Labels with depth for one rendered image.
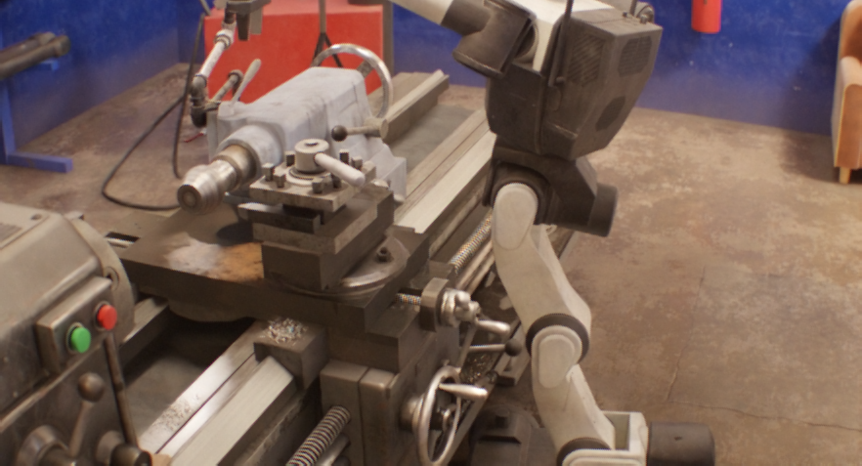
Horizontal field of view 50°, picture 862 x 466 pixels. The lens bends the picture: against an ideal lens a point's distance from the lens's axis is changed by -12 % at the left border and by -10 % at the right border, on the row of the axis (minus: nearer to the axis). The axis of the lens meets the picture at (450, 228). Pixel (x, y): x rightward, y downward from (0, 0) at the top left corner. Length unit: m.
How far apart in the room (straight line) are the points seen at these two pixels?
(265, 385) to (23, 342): 0.72
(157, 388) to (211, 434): 0.38
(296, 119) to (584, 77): 0.58
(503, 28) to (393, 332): 0.58
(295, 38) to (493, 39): 2.97
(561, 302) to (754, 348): 1.44
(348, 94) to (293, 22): 2.51
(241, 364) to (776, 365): 2.12
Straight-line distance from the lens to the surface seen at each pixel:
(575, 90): 1.94
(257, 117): 2.03
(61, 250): 1.19
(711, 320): 3.69
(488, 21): 1.84
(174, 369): 2.03
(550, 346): 2.23
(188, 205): 1.86
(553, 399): 2.34
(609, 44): 1.89
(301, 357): 1.76
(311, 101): 2.11
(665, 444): 2.45
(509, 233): 2.12
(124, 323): 1.52
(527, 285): 2.22
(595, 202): 2.13
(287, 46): 4.76
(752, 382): 3.36
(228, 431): 1.65
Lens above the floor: 1.80
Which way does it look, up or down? 25 degrees down
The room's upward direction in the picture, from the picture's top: straight up
